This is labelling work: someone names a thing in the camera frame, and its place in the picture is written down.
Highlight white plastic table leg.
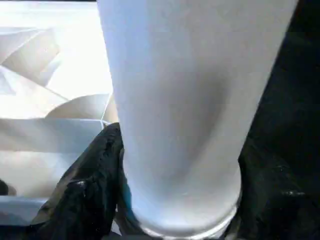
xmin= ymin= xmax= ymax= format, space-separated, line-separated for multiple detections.
xmin=96 ymin=0 xmax=300 ymax=238

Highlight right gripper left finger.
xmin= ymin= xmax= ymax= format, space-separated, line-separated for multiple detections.
xmin=31 ymin=122 xmax=126 ymax=240

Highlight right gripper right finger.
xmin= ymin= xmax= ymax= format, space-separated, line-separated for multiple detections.
xmin=228 ymin=149 xmax=320 ymax=240

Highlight white plastic table top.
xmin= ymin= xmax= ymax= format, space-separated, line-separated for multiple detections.
xmin=0 ymin=0 xmax=121 ymax=226

